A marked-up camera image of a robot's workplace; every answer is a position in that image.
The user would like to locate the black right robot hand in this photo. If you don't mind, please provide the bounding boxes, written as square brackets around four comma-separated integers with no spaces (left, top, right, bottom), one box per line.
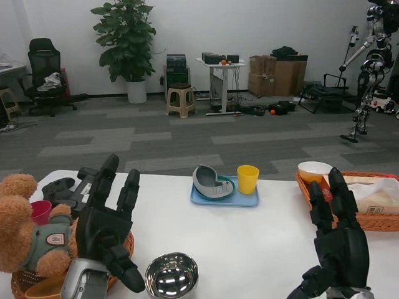
[286,166,370,299]

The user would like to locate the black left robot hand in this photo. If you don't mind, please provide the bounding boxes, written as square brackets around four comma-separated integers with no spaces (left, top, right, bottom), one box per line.
[75,153,147,294]

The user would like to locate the shiny metal bowl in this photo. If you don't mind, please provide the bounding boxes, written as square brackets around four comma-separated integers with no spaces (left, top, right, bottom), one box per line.
[144,252,200,299]

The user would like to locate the orange plastic bowl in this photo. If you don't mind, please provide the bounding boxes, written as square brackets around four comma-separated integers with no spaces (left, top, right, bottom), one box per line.
[24,275,68,299]

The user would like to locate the white orange ceramic bowl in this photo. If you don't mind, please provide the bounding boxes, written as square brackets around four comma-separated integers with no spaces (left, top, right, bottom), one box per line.
[297,161,335,185]

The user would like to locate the rectangular wicker basket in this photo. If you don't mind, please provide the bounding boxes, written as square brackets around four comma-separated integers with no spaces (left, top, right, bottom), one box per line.
[295,171,399,233]

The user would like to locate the black game controller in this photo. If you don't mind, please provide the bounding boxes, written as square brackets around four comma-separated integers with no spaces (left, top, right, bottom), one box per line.
[41,177,76,204]

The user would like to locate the red plastic cup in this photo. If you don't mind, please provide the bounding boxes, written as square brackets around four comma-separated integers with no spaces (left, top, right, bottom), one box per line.
[29,199,54,226]

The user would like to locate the red tissue box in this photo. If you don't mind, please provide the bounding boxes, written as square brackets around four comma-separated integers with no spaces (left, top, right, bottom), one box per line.
[322,174,399,216]

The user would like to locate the brown teddy bear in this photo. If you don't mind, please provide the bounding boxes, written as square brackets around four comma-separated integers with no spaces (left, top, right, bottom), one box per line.
[0,173,79,278]

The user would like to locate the round wicker basket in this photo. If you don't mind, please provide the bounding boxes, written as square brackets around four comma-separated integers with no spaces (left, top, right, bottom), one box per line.
[10,228,136,299]

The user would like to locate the light blue plastic tray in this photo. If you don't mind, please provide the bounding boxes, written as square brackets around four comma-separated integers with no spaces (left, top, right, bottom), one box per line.
[190,175,261,208]

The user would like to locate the yellow plastic cup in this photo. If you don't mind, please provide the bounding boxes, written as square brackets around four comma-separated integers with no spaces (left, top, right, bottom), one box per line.
[236,164,261,196]

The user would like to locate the white plant pot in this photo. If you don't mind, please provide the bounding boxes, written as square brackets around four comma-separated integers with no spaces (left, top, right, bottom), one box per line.
[125,78,148,105]

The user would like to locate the beige plastic stool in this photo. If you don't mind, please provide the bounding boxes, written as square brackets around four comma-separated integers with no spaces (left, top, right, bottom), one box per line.
[165,83,197,120]

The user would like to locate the grey white crumpled clothes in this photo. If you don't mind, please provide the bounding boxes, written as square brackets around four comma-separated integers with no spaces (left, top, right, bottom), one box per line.
[37,72,62,92]

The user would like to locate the white toy car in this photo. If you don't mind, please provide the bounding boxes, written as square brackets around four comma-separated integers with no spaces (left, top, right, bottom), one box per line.
[370,91,399,120]

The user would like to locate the small beige stool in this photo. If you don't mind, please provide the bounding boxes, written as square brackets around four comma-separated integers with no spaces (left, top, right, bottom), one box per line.
[0,87,21,120]

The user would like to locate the black cases on floor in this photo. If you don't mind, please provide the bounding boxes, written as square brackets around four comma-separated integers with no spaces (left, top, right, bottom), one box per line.
[239,100,298,117]

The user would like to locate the black folding cot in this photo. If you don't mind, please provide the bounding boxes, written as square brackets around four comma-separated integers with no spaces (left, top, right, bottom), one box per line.
[297,73,360,115]

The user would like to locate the black green equipment rack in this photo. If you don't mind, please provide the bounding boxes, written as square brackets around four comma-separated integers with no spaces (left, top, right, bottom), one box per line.
[163,53,192,104]

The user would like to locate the black office chair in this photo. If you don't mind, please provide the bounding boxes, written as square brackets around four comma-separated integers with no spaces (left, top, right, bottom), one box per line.
[17,37,89,118]

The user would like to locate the grey office desk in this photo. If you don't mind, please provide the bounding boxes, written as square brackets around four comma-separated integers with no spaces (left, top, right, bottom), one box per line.
[0,62,27,76]

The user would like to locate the large brown cardboard box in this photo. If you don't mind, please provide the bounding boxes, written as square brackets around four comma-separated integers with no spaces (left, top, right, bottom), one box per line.
[274,54,309,97]

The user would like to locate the large green potted plant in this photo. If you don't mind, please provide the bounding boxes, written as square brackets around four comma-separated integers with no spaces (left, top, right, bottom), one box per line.
[90,0,157,84]

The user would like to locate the silver black humanoid robot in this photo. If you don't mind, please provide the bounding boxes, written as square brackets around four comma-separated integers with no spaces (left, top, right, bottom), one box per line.
[339,0,399,144]

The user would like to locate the stacked brown cardboard boxes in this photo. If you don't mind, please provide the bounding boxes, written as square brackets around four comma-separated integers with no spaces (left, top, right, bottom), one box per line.
[248,54,278,98]

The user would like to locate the white standing desk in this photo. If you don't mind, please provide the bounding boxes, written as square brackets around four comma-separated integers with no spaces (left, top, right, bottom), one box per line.
[195,57,249,117]

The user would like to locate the black boxes on desk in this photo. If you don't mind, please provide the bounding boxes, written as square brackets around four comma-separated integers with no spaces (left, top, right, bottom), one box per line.
[201,52,240,66]

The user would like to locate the black bag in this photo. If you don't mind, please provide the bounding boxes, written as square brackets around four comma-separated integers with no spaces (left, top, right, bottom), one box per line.
[271,45,302,59]

